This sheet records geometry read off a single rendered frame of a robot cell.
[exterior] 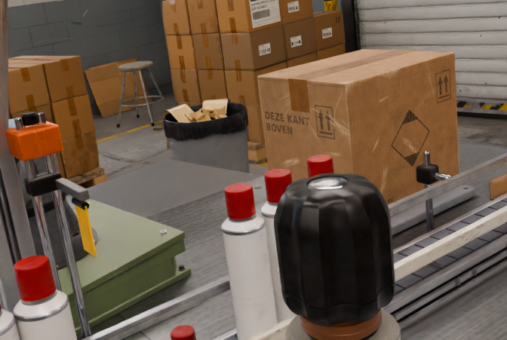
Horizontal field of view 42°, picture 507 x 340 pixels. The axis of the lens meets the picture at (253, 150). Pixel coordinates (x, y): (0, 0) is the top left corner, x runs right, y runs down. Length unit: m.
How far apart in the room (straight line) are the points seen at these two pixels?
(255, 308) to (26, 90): 3.54
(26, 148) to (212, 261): 0.57
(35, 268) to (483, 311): 0.61
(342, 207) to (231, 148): 2.91
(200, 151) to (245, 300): 2.55
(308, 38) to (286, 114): 3.67
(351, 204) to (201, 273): 0.75
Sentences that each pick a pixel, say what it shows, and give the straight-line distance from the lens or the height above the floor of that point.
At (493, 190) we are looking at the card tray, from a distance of 1.38.
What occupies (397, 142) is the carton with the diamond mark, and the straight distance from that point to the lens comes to 1.24.
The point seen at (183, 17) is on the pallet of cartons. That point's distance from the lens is 4.82.
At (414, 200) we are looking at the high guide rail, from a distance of 1.04.
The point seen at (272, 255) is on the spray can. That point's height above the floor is 0.99.
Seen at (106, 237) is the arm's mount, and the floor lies 0.91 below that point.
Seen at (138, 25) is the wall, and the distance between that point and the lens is 7.50.
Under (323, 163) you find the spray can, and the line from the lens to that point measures 0.83.
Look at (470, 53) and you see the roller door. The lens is 5.25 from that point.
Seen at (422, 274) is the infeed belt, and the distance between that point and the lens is 0.99.
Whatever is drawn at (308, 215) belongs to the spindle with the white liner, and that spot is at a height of 1.17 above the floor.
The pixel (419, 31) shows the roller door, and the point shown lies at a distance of 5.42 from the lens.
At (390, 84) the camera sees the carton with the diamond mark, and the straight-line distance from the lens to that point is 1.21.
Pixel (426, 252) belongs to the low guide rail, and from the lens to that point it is 0.97.
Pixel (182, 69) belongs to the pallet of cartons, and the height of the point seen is 0.64.
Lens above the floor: 1.33
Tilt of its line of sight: 16 degrees down
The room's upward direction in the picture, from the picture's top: 7 degrees counter-clockwise
